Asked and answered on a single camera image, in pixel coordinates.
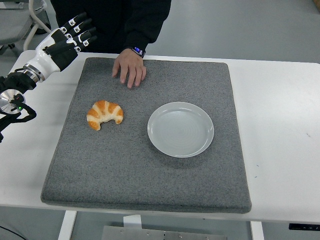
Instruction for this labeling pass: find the grey office chair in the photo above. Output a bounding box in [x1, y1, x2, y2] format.
[0, 0, 52, 57]

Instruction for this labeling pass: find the round pale grey plate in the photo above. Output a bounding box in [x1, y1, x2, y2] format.
[146, 101, 215, 159]

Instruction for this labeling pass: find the black floor cable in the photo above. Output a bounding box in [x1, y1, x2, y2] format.
[0, 224, 26, 240]

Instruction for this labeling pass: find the black table control panel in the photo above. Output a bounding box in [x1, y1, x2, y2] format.
[288, 222, 320, 231]

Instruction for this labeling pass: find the white table leg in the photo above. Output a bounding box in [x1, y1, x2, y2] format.
[57, 211, 78, 240]
[250, 221, 265, 240]

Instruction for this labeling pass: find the person's torso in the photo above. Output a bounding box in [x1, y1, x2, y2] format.
[49, 0, 161, 54]

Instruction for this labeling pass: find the grey felt mat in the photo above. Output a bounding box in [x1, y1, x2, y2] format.
[40, 57, 252, 214]

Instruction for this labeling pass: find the black wristwatch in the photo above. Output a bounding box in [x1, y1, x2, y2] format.
[131, 46, 147, 59]

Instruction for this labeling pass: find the person's hand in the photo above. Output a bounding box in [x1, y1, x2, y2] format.
[111, 47, 147, 89]

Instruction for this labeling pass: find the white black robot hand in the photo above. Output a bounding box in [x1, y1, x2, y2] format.
[24, 11, 98, 77]

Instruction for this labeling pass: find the white paper strip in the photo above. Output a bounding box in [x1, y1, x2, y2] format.
[122, 214, 143, 229]

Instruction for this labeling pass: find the golden croissant bread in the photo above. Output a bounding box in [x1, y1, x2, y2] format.
[86, 99, 124, 131]

